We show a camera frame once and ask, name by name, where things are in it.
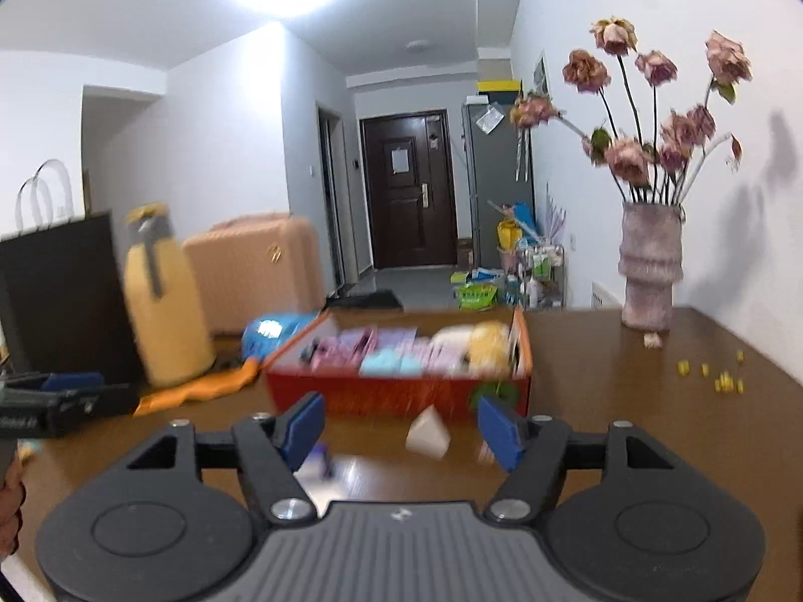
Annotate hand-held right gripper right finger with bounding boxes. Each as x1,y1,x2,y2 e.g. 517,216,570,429
477,396,677,524

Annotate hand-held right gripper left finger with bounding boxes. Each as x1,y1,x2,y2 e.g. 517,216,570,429
125,390,327,524

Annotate yellow thermos jug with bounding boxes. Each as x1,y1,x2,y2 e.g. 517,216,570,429
122,202,217,388

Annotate interior side door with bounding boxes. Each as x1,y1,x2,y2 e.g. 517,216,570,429
317,106,347,292

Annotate purple knitted cloth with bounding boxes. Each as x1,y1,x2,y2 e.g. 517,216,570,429
370,325,419,352

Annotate scattered yellow crumbs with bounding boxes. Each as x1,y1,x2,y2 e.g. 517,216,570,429
674,350,750,396

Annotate dark brown door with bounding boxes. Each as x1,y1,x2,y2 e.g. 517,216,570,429
359,109,458,270

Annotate green package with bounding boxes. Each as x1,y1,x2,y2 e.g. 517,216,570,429
457,284,499,313

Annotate blue fluffy ball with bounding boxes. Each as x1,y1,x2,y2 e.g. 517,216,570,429
359,350,423,378

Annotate red cardboard box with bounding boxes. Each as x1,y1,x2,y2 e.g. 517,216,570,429
263,309,534,421

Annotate person's left hand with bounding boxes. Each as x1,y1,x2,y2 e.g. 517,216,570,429
0,461,27,556

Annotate light pink cloth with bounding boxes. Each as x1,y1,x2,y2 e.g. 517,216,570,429
414,340,466,376

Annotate pink ribbed vase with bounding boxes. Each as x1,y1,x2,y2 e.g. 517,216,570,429
618,201,686,331

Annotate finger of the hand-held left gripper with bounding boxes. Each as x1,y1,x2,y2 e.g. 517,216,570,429
38,371,140,438

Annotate pink ribbed suitcase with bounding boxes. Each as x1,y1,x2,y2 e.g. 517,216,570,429
183,213,327,336

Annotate cluttered storage cart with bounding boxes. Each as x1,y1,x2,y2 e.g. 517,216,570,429
495,201,566,311

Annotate white wedge sponge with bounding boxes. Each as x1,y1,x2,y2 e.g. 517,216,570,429
406,405,450,460

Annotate black doormat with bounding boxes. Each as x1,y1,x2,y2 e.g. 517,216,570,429
326,288,404,311

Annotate purple dried flower bunch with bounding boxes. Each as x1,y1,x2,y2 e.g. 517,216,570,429
543,185,569,245

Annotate blue wipes packet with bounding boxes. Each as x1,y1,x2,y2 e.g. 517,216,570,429
241,312,321,360

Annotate black paper bag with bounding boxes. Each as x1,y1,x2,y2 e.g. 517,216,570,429
0,160,150,385

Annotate white plush toy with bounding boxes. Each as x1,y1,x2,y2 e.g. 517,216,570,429
432,324,478,360

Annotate grey cabinet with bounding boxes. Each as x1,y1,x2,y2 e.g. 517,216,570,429
462,97,537,308

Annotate yellow plush toy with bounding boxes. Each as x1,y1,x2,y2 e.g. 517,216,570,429
467,321,511,372

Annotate dried rose bouquet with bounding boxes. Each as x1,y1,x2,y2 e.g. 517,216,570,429
509,16,754,208

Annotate orange shoehorn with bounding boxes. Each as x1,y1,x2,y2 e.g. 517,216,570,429
133,357,259,416

